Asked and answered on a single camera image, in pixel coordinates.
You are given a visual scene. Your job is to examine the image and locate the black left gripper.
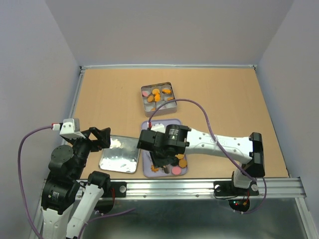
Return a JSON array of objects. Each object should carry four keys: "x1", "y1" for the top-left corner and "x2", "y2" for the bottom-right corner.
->
[{"x1": 66, "y1": 124, "x2": 112, "y2": 177}]

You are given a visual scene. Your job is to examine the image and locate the swirl flower cookie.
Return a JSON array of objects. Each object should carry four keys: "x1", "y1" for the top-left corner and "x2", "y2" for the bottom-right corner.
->
[{"x1": 151, "y1": 165, "x2": 159, "y2": 172}]

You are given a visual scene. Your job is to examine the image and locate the silver tin lid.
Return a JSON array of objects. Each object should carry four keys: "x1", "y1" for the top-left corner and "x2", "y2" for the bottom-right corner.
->
[{"x1": 99, "y1": 135, "x2": 140, "y2": 174}]

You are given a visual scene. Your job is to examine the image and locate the orange fish cookie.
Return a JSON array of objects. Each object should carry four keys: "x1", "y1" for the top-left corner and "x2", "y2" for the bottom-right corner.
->
[
  {"x1": 154, "y1": 94, "x2": 161, "y2": 102},
  {"x1": 162, "y1": 89, "x2": 171, "y2": 94}
]

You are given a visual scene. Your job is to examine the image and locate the pink round cookie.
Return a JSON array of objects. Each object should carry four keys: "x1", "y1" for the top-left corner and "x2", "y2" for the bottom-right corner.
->
[
  {"x1": 171, "y1": 166, "x2": 181, "y2": 175},
  {"x1": 142, "y1": 91, "x2": 150, "y2": 97}
]

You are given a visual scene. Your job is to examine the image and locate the brown scalloped cookie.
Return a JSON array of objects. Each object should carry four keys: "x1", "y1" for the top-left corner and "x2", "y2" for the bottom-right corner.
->
[
  {"x1": 152, "y1": 88, "x2": 160, "y2": 95},
  {"x1": 178, "y1": 159, "x2": 187, "y2": 168}
]

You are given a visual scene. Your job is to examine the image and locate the metal tongs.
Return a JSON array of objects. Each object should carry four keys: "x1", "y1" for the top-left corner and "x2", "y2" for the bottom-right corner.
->
[{"x1": 162, "y1": 166, "x2": 170, "y2": 174}]

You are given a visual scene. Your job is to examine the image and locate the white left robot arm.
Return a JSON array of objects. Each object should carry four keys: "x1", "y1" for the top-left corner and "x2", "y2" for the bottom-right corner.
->
[{"x1": 41, "y1": 127, "x2": 127, "y2": 239}]

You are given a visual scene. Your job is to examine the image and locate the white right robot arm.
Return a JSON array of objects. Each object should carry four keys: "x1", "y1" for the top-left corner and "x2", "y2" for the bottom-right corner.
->
[{"x1": 137, "y1": 124, "x2": 265, "y2": 197}]

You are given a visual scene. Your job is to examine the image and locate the lavender plastic tray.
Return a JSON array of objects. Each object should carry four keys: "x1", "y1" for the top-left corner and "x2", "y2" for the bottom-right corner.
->
[{"x1": 137, "y1": 119, "x2": 190, "y2": 178}]

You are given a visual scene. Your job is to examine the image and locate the round dotted biscuit left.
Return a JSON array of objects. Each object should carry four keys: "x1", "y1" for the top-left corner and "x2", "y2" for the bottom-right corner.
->
[{"x1": 147, "y1": 95, "x2": 154, "y2": 103}]

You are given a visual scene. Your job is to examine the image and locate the square cookie tin with cups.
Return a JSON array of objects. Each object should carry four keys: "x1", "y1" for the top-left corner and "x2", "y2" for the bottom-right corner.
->
[{"x1": 141, "y1": 82, "x2": 177, "y2": 117}]

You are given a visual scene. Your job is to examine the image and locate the circuit board with leds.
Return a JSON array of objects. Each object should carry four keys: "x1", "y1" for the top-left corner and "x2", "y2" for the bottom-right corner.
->
[{"x1": 228, "y1": 199, "x2": 250, "y2": 214}]

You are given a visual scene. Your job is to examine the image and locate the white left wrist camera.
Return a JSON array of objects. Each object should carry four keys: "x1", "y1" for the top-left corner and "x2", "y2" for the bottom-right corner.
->
[{"x1": 59, "y1": 118, "x2": 80, "y2": 136}]

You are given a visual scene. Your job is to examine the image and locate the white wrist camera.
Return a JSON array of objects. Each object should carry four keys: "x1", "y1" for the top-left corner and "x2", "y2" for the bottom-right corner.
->
[
  {"x1": 151, "y1": 123, "x2": 165, "y2": 133},
  {"x1": 59, "y1": 118, "x2": 80, "y2": 136}
]

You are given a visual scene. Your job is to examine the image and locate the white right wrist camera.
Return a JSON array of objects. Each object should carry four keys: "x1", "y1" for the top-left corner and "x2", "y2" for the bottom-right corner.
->
[{"x1": 151, "y1": 123, "x2": 165, "y2": 133}]

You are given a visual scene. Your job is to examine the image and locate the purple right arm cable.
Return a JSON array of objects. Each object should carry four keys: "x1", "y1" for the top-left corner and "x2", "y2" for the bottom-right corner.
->
[{"x1": 147, "y1": 99, "x2": 268, "y2": 215}]

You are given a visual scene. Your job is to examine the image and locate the aluminium mounting rail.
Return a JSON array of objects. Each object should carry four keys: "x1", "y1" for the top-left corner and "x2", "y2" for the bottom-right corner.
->
[{"x1": 29, "y1": 177, "x2": 306, "y2": 239}]

